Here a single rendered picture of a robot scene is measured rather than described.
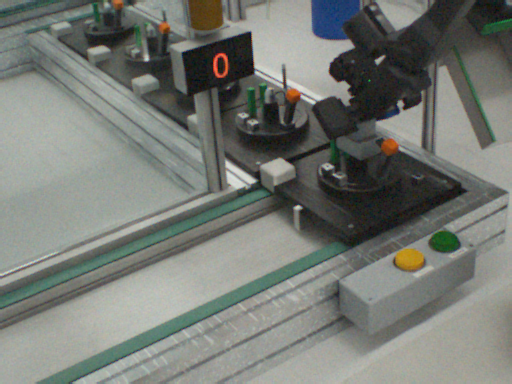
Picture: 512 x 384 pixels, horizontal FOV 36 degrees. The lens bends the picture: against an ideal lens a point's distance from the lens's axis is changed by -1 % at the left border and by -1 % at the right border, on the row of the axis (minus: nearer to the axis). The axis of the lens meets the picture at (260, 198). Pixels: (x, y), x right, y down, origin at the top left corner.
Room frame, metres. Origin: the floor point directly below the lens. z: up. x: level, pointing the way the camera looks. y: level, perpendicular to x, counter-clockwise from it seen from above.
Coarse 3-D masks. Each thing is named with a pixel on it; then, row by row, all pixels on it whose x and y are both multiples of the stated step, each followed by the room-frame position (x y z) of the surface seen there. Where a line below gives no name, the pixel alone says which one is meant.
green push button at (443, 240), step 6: (438, 234) 0.97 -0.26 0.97; (444, 234) 0.97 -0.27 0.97; (450, 234) 0.97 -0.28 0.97; (432, 240) 0.96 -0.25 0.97; (438, 240) 0.95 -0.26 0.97; (444, 240) 0.95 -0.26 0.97; (450, 240) 0.95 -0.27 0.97; (456, 240) 0.95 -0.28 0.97; (438, 246) 0.94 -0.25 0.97; (444, 246) 0.94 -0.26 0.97; (450, 246) 0.94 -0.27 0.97; (456, 246) 0.95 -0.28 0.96
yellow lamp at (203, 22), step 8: (192, 0) 1.13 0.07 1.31; (200, 0) 1.13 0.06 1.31; (208, 0) 1.13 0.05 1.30; (216, 0) 1.14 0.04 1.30; (192, 8) 1.14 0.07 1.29; (200, 8) 1.13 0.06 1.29; (208, 8) 1.13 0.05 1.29; (216, 8) 1.13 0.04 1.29; (192, 16) 1.14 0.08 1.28; (200, 16) 1.13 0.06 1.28; (208, 16) 1.13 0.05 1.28; (216, 16) 1.13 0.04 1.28; (192, 24) 1.14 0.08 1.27; (200, 24) 1.13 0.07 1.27; (208, 24) 1.13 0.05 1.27; (216, 24) 1.13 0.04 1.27
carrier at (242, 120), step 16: (272, 96) 1.36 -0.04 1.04; (240, 112) 1.40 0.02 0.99; (256, 112) 1.40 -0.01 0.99; (272, 112) 1.36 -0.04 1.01; (304, 112) 1.38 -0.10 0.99; (224, 128) 1.38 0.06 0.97; (240, 128) 1.34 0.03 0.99; (256, 128) 1.32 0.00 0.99; (272, 128) 1.32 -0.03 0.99; (288, 128) 1.31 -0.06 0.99; (304, 128) 1.33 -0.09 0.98; (320, 128) 1.35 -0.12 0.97; (224, 144) 1.32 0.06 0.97; (240, 144) 1.31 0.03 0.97; (256, 144) 1.30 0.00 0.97; (272, 144) 1.30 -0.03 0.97; (288, 144) 1.29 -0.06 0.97; (304, 144) 1.29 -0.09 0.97; (320, 144) 1.28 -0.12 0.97; (240, 160) 1.25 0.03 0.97; (256, 160) 1.24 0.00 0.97; (272, 160) 1.24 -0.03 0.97; (288, 160) 1.24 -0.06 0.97; (256, 176) 1.21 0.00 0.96
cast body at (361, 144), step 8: (360, 120) 1.14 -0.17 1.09; (360, 128) 1.13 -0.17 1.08; (368, 128) 1.14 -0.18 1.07; (344, 136) 1.15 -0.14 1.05; (352, 136) 1.13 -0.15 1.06; (360, 136) 1.13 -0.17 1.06; (368, 136) 1.14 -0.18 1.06; (376, 136) 1.14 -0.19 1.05; (336, 144) 1.17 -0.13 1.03; (344, 144) 1.15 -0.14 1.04; (352, 144) 1.13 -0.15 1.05; (360, 144) 1.12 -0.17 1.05; (368, 144) 1.12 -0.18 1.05; (376, 144) 1.13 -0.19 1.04; (352, 152) 1.13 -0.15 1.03; (360, 152) 1.12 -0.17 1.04; (368, 152) 1.12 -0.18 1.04; (376, 152) 1.13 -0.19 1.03
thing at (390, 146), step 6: (390, 138) 1.09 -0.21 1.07; (378, 144) 1.10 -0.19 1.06; (384, 144) 1.08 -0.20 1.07; (390, 144) 1.08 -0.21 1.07; (396, 144) 1.08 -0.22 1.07; (384, 150) 1.08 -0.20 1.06; (390, 150) 1.07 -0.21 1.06; (396, 150) 1.08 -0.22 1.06; (384, 156) 1.09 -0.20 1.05; (390, 156) 1.09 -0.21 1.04; (378, 162) 1.10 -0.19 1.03; (384, 162) 1.09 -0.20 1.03; (378, 168) 1.10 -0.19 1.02; (384, 168) 1.09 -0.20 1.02; (378, 174) 1.10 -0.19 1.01; (384, 174) 1.10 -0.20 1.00
